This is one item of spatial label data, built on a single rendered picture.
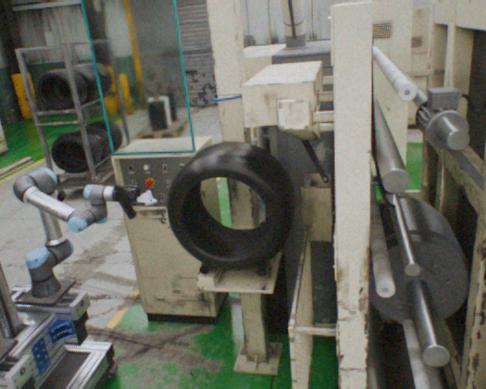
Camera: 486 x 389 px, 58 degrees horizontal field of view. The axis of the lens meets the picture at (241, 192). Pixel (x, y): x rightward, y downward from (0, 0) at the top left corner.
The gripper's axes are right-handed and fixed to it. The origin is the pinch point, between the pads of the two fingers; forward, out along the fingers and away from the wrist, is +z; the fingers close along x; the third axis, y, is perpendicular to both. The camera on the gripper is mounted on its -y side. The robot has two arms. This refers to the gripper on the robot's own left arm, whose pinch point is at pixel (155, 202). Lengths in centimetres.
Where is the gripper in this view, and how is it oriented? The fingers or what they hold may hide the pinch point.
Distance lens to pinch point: 215.2
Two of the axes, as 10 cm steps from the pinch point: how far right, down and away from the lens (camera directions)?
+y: 0.2, -9.2, -3.9
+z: 9.8, 1.0, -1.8
